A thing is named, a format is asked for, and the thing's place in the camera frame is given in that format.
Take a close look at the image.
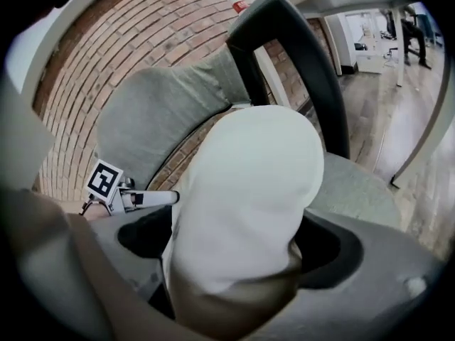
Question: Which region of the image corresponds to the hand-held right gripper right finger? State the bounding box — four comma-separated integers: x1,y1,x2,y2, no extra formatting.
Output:
248,208,444,341

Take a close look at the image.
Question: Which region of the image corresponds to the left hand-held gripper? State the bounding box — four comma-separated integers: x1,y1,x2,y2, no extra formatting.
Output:
80,158,181,215

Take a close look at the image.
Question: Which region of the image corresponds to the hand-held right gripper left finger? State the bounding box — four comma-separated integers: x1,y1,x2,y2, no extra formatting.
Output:
90,205,174,301

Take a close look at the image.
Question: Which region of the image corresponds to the grey chair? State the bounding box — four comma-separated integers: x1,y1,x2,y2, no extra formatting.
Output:
95,0,403,232

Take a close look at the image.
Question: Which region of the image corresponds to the person's left forearm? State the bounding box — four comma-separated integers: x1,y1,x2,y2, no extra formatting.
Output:
84,202,117,222

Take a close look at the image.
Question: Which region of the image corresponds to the person's white t-shirt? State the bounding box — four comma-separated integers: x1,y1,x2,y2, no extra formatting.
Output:
0,62,57,198

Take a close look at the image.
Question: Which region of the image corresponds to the white cabinet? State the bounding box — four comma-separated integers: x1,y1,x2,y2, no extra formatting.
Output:
325,11,387,76

